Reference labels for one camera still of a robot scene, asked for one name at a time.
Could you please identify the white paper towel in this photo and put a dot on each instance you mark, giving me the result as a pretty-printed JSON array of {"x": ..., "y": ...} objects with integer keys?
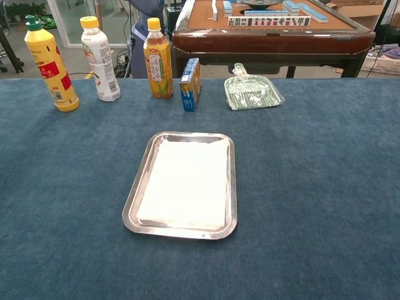
[{"x": 184, "y": 184}]

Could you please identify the stainless steel tray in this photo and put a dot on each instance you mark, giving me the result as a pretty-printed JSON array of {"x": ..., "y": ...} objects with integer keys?
[{"x": 232, "y": 187}]

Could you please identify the blue and orange carton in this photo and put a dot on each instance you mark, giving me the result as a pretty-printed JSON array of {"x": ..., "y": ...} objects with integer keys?
[{"x": 189, "y": 90}]

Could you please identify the green dustpan in plastic bag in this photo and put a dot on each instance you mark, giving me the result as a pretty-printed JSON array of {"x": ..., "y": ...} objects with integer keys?
[{"x": 250, "y": 93}]

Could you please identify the amber tea bottle yellow cap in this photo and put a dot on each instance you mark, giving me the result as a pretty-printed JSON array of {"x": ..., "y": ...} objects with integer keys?
[{"x": 157, "y": 68}]

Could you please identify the blue-grey machine base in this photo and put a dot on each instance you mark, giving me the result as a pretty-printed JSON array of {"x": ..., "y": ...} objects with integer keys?
[{"x": 137, "y": 62}]

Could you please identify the brown mahjong table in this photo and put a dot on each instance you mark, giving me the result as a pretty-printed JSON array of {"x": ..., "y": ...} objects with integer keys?
[{"x": 265, "y": 43}]

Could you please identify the white bottle yellow cap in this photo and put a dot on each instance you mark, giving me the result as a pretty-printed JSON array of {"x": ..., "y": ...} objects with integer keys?
[{"x": 100, "y": 62}]

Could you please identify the small blue mahjong tile stack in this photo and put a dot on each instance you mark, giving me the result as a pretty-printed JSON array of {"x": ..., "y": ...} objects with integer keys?
[{"x": 227, "y": 7}]

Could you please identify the face-up mahjong tile row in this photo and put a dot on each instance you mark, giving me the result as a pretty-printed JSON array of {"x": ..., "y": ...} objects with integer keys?
[{"x": 268, "y": 21}]

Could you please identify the short blue-backed mahjong tile row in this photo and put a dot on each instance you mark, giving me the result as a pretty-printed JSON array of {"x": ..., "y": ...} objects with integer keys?
[{"x": 265, "y": 13}]

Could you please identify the wide blue mahjong tile stack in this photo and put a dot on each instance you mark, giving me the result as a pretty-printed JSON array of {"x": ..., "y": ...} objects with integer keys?
[{"x": 291, "y": 6}]

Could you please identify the yellow bottle green cap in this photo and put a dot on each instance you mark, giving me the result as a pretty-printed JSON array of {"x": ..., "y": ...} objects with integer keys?
[{"x": 50, "y": 68}]

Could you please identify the long blue-backed mahjong tile row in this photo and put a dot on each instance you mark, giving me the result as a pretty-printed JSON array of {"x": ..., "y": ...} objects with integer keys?
[{"x": 314, "y": 13}]

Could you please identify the white plastic basket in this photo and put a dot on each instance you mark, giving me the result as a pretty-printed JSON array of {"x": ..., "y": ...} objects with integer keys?
[{"x": 381, "y": 64}]

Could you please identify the black stand leg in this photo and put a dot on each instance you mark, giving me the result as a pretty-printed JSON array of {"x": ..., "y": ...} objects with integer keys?
[{"x": 11, "y": 53}]

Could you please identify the green potted plants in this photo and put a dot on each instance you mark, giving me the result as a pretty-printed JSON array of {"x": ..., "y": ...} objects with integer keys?
[{"x": 25, "y": 11}]

